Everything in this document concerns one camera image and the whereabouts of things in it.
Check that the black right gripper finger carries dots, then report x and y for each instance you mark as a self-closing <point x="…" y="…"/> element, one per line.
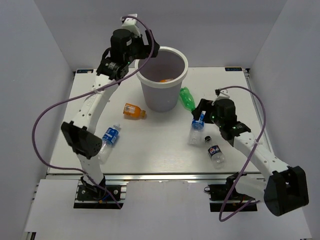
<point x="206" y="118"/>
<point x="204" y="105"/>

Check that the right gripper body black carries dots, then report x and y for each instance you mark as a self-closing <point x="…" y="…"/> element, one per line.
<point x="218" y="121"/>

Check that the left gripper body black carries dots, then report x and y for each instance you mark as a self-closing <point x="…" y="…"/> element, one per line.
<point x="138" y="51"/>

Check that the blue label water bottle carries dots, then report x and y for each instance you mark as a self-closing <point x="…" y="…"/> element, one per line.
<point x="108" y="140"/>
<point x="196" y="131"/>

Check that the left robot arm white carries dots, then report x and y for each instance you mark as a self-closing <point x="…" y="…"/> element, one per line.
<point x="79" y="133"/>

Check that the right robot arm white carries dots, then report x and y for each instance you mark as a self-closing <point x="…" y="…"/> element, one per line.
<point x="284" y="188"/>

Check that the white plastic bin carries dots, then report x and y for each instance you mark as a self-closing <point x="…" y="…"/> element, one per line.
<point x="169" y="63"/>

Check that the green plastic bottle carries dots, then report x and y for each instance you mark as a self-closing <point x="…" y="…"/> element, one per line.
<point x="187" y="99"/>

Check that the pepsi bottle black cap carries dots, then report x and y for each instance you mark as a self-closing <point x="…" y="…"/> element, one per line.
<point x="215" y="153"/>

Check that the right blue corner label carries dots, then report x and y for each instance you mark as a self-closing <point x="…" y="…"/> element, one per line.
<point x="233" y="69"/>

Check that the blue corner label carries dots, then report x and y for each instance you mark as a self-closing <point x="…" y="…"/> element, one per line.
<point x="84" y="71"/>
<point x="233" y="69"/>

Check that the left blue corner label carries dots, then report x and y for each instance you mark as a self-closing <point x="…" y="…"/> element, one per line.
<point x="84" y="71"/>

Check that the orange juice bottle lying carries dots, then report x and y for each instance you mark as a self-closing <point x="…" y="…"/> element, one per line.
<point x="134" y="111"/>

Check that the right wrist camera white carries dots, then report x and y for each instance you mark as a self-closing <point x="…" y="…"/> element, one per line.
<point x="222" y="94"/>

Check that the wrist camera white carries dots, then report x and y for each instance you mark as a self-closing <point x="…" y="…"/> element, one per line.
<point x="131" y="25"/>
<point x="222" y="94"/>

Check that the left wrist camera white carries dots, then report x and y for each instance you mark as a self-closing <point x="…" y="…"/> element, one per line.
<point x="131" y="25"/>

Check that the aluminium front rail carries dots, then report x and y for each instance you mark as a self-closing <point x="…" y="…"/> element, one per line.
<point x="167" y="177"/>

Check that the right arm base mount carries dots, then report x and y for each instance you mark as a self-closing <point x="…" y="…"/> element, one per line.
<point x="218" y="192"/>

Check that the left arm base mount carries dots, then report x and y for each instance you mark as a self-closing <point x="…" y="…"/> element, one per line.
<point x="84" y="199"/>

